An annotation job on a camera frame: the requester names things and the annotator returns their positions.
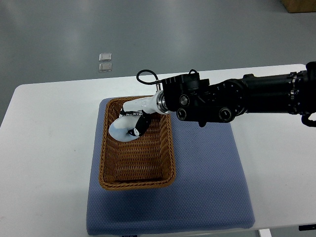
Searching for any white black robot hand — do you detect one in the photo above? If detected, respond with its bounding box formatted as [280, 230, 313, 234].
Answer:
[119, 91, 172, 137]

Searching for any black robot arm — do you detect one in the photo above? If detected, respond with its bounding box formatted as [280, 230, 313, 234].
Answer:
[118, 62, 316, 137]

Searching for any brown wicker basket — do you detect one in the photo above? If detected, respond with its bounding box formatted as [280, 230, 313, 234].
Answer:
[98, 97, 176, 191]

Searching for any lower metal floor plate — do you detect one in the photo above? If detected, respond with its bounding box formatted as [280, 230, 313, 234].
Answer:
[99, 63, 112, 72]

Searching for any metal floor plate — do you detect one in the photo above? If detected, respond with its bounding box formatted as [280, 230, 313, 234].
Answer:
[99, 53, 112, 62]
[99, 63, 112, 72]

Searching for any upper metal floor plate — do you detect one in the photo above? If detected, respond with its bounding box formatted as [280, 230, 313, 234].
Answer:
[99, 53, 112, 62]

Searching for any blue quilted mat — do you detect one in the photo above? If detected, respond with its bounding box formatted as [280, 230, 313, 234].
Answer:
[86, 99, 255, 236]

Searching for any brown cardboard box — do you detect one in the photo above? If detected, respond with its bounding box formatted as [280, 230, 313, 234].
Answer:
[281, 0, 316, 13]

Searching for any black table control panel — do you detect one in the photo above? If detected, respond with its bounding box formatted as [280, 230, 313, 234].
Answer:
[298, 224, 316, 231]

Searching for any black cable loop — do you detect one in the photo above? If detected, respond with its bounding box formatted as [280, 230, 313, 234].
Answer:
[136, 69, 162, 91]

